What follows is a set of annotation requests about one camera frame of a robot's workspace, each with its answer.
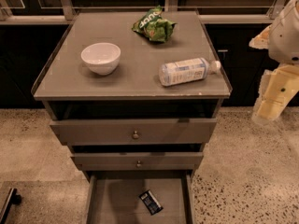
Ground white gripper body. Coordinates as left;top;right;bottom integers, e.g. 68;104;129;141
268;16;299;64

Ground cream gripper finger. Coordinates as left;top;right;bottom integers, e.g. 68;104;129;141
251;63;299;125
249;26;271;49

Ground blue rxbar wrapper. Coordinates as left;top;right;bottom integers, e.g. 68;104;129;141
139;189;164;215

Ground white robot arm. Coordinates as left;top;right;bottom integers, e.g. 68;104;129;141
249;0;299;125

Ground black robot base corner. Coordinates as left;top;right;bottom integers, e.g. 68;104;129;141
0;188;22;224

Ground grey top drawer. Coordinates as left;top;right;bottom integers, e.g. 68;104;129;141
50;119;216;146

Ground grey drawer cabinet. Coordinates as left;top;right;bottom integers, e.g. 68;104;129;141
30;10;234;224

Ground grey middle drawer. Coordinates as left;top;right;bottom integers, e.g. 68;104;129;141
71;152;203;171

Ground clear plastic water bottle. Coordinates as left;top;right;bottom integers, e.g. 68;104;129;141
159;58;221;87

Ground green chip bag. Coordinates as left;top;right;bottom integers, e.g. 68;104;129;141
132;6;176;43

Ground white ceramic bowl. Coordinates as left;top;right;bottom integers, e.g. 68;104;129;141
80;43;121;76

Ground metal railing frame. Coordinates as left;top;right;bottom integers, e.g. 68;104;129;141
0;0;290;24

